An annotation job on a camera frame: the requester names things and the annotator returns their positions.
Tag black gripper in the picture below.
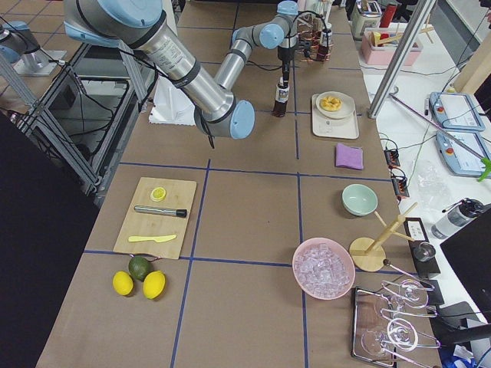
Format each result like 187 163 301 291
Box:
277 47 295 85

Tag brown tea bottle white cap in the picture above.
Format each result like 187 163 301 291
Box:
272 78 289 117

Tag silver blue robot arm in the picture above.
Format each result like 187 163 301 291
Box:
64 1 298 140

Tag tea bottle in rack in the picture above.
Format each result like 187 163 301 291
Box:
316 28 332 62

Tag cream serving tray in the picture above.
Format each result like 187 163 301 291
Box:
311 91 359 140

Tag wine glass rack tray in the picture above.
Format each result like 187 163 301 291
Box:
351 278 440 367

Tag glazed donut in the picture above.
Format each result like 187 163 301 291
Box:
319 95 342 112

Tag white round plate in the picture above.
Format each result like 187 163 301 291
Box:
315 91 355 119

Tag pink storage bin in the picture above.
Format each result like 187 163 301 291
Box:
361 31 423 66

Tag purple folded cloth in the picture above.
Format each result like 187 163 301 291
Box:
335 143 364 170

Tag mint green bowl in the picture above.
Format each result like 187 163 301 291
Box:
341 184 378 216

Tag wooden cutting board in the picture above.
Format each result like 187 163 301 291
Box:
114 177 196 259

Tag steel muddler black tip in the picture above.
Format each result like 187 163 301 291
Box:
133 205 188 219

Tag lemon slice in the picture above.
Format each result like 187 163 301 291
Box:
150 186 166 202

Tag teach pendant tablet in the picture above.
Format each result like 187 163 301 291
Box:
430 92 485 132
436 130 490 179

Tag wooden mug tree stand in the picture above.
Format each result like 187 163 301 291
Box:
349 202 417 272

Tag pink bowl of ice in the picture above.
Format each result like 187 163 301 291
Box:
292 238 355 301

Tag yellow plastic knife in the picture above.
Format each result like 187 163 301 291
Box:
127 234 177 243

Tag small steel cup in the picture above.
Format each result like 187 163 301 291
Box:
413 241 436 262

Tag grey water bottle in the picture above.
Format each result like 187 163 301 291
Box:
430 198 485 239

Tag green avocado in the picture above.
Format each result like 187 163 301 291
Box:
128 255 153 281

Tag yellow lemon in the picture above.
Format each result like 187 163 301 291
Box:
143 271 166 300
112 271 133 296

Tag copper wire bottle rack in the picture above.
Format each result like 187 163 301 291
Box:
296 11 331 64

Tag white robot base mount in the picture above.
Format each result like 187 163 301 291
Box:
149 77 196 126

